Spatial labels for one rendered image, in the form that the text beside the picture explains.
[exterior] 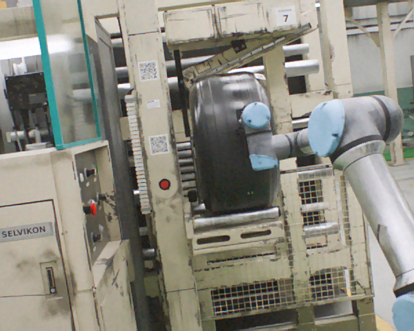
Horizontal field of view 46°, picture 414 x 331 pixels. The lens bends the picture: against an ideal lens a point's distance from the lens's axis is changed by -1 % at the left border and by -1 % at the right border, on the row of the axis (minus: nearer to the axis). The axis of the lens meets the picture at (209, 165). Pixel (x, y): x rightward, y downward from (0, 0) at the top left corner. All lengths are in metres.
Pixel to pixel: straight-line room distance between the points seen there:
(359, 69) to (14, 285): 10.97
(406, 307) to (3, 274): 0.95
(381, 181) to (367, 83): 10.95
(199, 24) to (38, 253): 1.30
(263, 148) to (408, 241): 0.56
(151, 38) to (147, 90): 0.20
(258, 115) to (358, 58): 10.57
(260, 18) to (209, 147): 0.75
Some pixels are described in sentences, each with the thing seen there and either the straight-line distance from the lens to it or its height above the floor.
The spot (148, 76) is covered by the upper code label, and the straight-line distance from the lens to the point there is 1.95.
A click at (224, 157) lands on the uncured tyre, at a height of 1.15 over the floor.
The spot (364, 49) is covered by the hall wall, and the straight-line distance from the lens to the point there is 11.99.
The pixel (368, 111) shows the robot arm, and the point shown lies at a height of 1.27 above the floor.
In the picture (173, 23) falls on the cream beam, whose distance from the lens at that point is 2.24.
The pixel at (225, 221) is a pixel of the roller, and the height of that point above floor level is 0.90.
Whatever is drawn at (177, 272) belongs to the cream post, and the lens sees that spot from 2.03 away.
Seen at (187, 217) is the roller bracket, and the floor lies 0.94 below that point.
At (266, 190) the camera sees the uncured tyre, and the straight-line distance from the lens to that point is 1.83.
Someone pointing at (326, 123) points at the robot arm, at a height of 1.26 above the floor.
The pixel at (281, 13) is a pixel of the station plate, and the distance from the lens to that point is 2.28.
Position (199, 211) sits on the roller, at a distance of 2.18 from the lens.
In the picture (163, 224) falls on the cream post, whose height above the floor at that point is 0.90.
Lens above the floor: 1.30
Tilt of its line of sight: 6 degrees down
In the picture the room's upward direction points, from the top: 8 degrees counter-clockwise
